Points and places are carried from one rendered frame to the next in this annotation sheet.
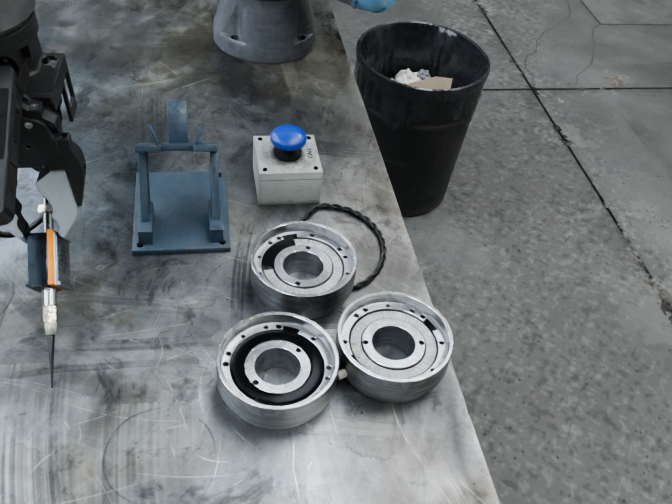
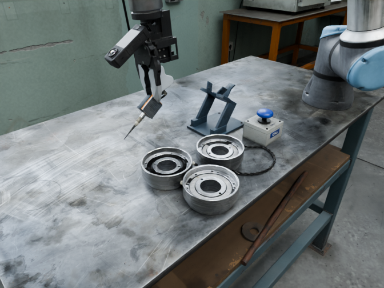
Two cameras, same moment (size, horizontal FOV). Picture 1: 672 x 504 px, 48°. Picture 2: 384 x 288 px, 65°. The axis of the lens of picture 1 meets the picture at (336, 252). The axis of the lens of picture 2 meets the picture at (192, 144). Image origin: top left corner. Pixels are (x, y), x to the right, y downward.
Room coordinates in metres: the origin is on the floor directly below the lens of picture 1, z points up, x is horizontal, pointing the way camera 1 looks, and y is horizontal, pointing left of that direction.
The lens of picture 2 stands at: (0.20, -0.43, 1.19)
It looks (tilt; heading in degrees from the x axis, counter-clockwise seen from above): 32 degrees down; 61
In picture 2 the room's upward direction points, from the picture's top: straight up
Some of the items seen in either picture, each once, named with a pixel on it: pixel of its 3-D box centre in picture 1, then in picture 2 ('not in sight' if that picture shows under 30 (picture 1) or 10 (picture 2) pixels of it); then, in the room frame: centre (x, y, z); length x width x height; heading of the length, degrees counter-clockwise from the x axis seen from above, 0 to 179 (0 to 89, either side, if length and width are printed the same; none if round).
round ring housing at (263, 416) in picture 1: (277, 371); (167, 168); (0.40, 0.04, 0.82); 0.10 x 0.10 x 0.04
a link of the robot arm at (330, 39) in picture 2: not in sight; (340, 48); (1.01, 0.14, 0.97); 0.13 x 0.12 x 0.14; 64
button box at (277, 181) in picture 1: (286, 165); (264, 127); (0.69, 0.07, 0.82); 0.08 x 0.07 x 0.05; 15
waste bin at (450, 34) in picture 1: (409, 124); not in sight; (1.72, -0.15, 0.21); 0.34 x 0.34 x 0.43
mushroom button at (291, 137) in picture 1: (287, 149); (264, 119); (0.68, 0.07, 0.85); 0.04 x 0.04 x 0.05
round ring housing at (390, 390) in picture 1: (392, 348); (210, 189); (0.44, -0.06, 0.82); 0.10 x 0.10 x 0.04
